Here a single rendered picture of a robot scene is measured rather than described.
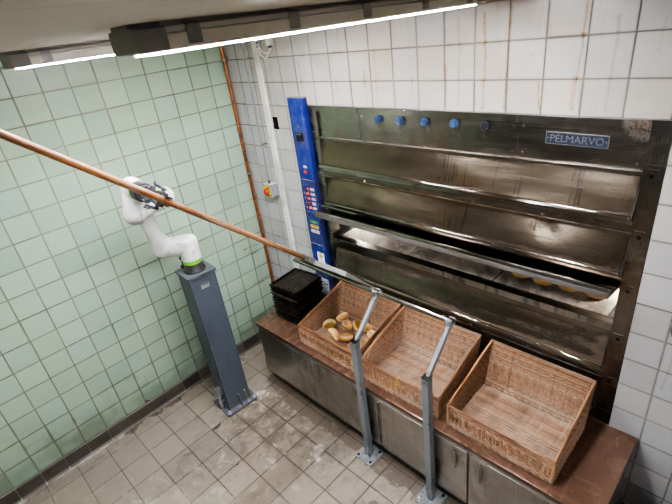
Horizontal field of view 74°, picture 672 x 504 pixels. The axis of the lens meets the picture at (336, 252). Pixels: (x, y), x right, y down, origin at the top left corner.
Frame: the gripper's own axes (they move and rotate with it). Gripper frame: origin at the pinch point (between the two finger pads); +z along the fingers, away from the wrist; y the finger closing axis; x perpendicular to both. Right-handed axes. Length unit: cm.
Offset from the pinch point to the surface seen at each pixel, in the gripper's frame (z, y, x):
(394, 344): 34, 32, -167
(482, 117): 83, -90, -84
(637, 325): 159, -25, -141
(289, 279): -56, 19, -143
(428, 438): 89, 66, -140
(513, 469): 132, 57, -143
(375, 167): 16, -65, -104
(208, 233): -120, 10, -105
